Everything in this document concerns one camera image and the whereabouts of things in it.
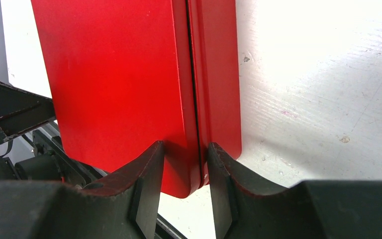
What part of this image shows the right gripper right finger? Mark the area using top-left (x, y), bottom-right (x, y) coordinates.
top-left (207, 143), bottom-right (382, 239)

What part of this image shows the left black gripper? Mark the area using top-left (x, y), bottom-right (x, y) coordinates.
top-left (0, 81), bottom-right (56, 145)

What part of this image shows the red box lid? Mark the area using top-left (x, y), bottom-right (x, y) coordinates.
top-left (31, 0), bottom-right (201, 198)

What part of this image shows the red chocolate box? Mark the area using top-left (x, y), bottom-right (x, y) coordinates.
top-left (188, 0), bottom-right (242, 186)

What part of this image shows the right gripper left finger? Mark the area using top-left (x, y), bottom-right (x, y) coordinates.
top-left (0, 141), bottom-right (164, 239)

